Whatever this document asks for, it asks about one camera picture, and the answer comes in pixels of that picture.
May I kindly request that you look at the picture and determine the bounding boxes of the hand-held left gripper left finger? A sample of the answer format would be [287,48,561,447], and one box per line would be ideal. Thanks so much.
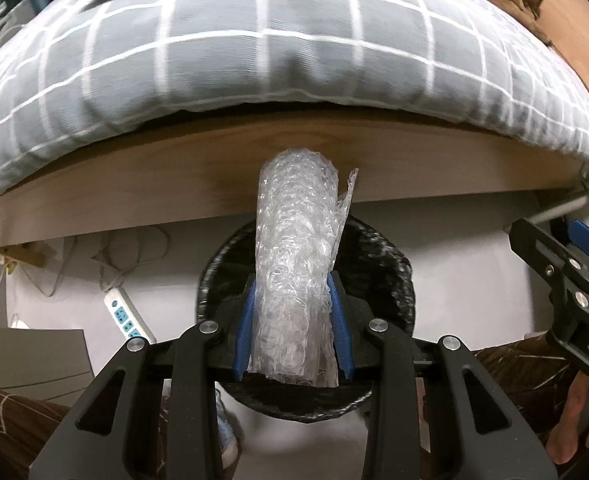
[34,272,258,480]

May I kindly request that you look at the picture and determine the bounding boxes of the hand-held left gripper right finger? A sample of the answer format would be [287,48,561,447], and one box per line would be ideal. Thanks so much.
[329,272,560,480]

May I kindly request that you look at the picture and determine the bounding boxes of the black trash bin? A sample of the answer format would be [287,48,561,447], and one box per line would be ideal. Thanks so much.
[197,215,416,423]

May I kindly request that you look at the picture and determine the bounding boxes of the clear bubble wrap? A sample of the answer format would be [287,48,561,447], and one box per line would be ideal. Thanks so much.
[247,147,361,389]

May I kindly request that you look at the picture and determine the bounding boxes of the person's right hand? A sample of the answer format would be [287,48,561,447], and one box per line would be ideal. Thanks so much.
[546,372,589,466]

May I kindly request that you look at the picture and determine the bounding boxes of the white power strip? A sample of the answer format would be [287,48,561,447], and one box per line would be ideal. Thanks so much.
[103,286,156,345]

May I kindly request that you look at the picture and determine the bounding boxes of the wooden headboard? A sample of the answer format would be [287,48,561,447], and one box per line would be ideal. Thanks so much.
[499,0,589,128]

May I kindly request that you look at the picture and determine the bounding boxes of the grey panel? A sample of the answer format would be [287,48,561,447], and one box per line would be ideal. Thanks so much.
[0,324,96,402]

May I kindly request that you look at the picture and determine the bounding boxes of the bed with grey checked cover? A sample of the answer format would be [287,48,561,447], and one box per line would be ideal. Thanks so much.
[0,0,589,211]

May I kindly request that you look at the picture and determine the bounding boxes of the white cables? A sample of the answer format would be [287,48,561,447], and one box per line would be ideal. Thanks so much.
[0,227,175,311]

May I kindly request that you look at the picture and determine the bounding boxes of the wooden bed frame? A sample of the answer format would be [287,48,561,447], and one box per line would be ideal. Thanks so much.
[0,110,588,252]

